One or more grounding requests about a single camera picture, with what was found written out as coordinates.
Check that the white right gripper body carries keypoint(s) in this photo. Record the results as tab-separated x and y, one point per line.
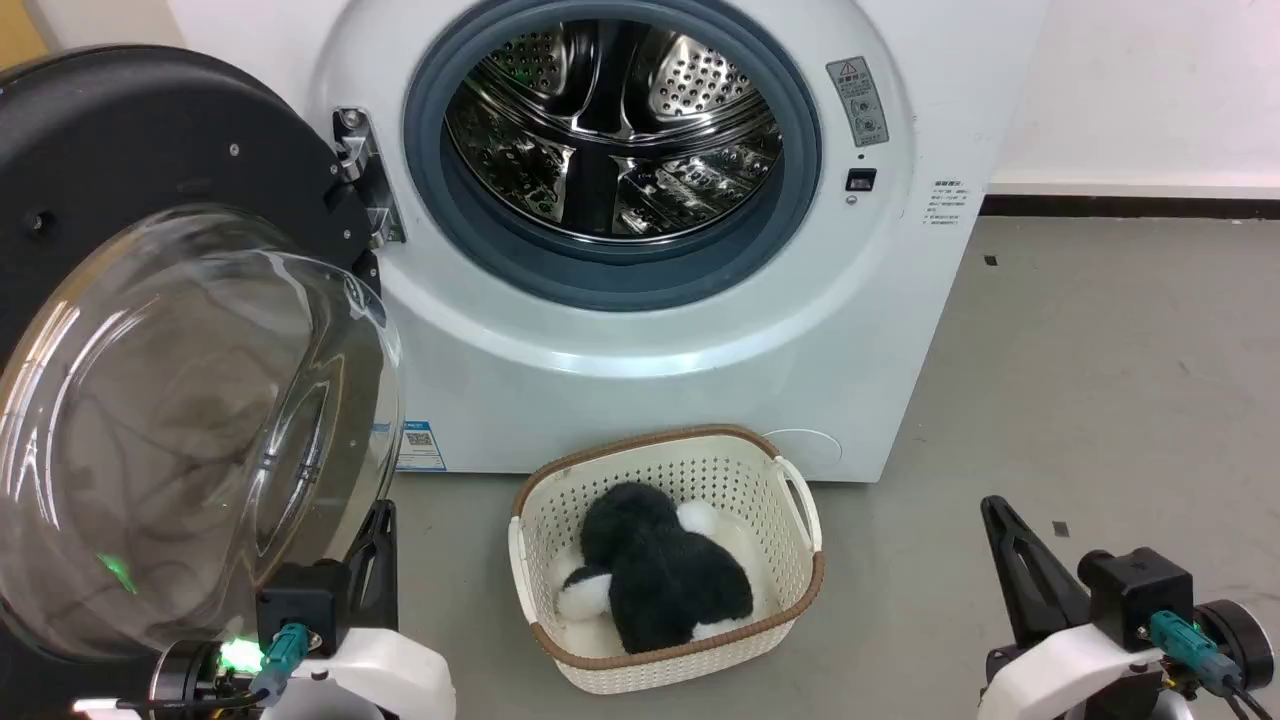
1050	675

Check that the washer door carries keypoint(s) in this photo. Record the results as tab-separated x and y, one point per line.
150	400

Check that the small printed text sticker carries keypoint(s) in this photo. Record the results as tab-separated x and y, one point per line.
946	204

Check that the metal door hinge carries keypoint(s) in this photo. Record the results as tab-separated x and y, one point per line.
366	170

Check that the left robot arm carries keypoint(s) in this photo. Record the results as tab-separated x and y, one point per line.
185	680

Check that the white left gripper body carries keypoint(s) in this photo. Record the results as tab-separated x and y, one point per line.
390	675

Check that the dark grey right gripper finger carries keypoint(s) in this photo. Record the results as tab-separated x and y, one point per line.
1025	570

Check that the black door latch slot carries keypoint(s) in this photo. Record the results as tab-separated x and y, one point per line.
861	180

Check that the grey warning sticker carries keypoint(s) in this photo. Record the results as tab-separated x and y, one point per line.
858	100

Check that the dark wall baseboard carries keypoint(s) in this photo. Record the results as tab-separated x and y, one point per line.
1130	207

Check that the white front-load washing machine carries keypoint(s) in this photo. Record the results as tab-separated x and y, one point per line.
700	360

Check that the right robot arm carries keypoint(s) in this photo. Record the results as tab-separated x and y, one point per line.
1240	640

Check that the cream perforated laundry basket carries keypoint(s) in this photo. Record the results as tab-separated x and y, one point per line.
790	540

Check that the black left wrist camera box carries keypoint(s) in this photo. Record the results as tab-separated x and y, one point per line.
300	605

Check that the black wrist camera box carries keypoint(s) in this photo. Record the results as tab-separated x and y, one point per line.
1140	595
300	605

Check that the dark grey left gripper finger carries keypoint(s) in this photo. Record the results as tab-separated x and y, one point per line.
375	570

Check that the black and white plush toy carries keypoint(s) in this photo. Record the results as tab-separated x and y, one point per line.
660	580

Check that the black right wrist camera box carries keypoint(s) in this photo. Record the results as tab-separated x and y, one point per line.
1140	595

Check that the stainless steel washer drum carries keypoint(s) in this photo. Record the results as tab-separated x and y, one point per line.
612	120

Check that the blue white QR label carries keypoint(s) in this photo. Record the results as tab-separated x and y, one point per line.
420	446

